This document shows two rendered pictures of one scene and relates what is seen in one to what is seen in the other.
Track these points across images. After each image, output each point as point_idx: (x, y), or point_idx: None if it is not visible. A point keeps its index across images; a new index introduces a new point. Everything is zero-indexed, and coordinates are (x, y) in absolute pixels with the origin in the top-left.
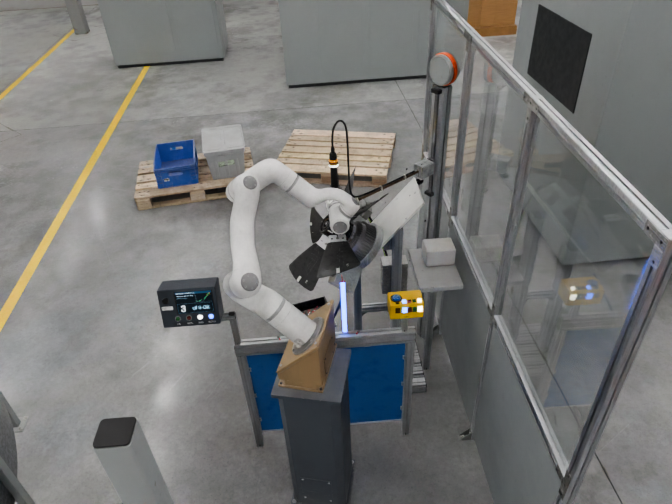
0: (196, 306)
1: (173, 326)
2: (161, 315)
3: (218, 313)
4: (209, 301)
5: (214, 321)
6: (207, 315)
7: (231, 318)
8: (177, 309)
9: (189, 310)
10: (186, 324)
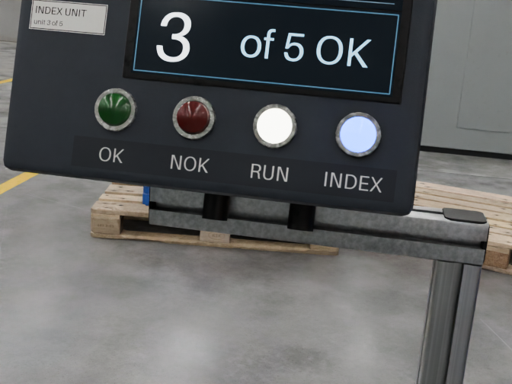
0: (272, 34)
1: (68, 167)
2: (14, 66)
3: (417, 125)
4: (378, 10)
5: (370, 185)
6: (331, 125)
7: (457, 245)
8: (132, 36)
9: (213, 58)
10: (161, 168)
